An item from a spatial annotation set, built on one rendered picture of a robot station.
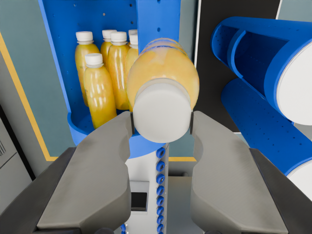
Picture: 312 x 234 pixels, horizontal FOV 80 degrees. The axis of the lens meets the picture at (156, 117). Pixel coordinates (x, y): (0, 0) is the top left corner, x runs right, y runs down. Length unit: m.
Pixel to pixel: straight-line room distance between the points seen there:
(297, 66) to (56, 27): 0.61
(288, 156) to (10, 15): 1.95
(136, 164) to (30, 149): 1.75
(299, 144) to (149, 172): 0.62
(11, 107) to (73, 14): 1.77
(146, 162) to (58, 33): 0.59
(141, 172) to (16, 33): 1.49
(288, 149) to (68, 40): 0.85
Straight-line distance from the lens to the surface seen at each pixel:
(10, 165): 2.38
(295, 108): 0.69
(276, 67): 0.66
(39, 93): 2.01
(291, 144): 0.93
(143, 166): 0.87
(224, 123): 1.72
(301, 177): 0.91
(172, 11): 0.38
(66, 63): 0.54
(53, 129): 2.16
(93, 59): 0.46
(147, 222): 1.21
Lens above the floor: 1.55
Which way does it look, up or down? 60 degrees down
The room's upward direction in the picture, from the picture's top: 176 degrees counter-clockwise
